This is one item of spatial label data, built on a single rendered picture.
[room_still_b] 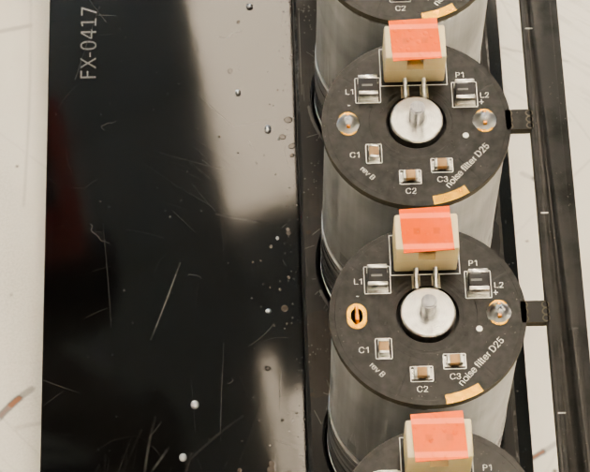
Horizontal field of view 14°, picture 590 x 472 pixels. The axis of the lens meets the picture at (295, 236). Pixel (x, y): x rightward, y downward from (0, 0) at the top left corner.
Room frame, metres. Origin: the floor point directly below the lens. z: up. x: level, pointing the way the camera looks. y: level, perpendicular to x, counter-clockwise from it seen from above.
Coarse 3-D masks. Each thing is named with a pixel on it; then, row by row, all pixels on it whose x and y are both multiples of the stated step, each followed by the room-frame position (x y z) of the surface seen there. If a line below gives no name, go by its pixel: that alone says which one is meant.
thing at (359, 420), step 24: (432, 288) 0.13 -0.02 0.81; (360, 312) 0.13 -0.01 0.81; (408, 312) 0.13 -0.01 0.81; (456, 312) 0.13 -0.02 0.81; (408, 336) 0.13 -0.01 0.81; (432, 336) 0.13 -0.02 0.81; (336, 360) 0.12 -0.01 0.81; (336, 384) 0.12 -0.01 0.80; (360, 384) 0.12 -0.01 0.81; (504, 384) 0.12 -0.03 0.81; (336, 408) 0.12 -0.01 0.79; (360, 408) 0.12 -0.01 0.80; (384, 408) 0.12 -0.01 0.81; (408, 408) 0.12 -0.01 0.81; (456, 408) 0.12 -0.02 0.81; (480, 408) 0.12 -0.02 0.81; (504, 408) 0.12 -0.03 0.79; (336, 432) 0.12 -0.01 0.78; (360, 432) 0.12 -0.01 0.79; (384, 432) 0.12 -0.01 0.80; (480, 432) 0.12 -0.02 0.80; (336, 456) 0.12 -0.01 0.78; (360, 456) 0.12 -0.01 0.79
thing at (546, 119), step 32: (544, 0) 0.18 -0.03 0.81; (544, 32) 0.17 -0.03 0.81; (544, 64) 0.17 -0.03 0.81; (544, 96) 0.16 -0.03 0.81; (512, 128) 0.16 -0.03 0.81; (544, 128) 0.16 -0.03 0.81; (544, 160) 0.15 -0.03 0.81; (544, 192) 0.15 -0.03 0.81; (544, 224) 0.14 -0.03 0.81; (576, 224) 0.14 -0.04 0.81; (544, 256) 0.14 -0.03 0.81; (576, 256) 0.14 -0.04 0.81; (544, 288) 0.13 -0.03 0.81; (576, 288) 0.13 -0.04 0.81; (544, 320) 0.13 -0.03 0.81; (576, 320) 0.13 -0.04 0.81; (576, 352) 0.12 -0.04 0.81; (576, 384) 0.12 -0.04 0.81; (576, 416) 0.11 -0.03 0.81; (576, 448) 0.11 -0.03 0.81
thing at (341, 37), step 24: (336, 0) 0.18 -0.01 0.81; (480, 0) 0.18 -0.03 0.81; (336, 24) 0.18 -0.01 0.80; (360, 24) 0.17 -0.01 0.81; (384, 24) 0.17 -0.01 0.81; (456, 24) 0.17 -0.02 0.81; (480, 24) 0.18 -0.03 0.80; (336, 48) 0.18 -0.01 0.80; (360, 48) 0.17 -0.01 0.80; (456, 48) 0.17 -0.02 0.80; (480, 48) 0.18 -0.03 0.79; (336, 72) 0.18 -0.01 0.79
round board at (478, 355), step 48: (384, 240) 0.14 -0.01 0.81; (336, 288) 0.13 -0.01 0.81; (384, 288) 0.13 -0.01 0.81; (480, 288) 0.13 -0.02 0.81; (336, 336) 0.13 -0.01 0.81; (384, 336) 0.13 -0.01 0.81; (480, 336) 0.13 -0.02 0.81; (384, 384) 0.12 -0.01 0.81; (432, 384) 0.12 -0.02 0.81; (480, 384) 0.12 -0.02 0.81
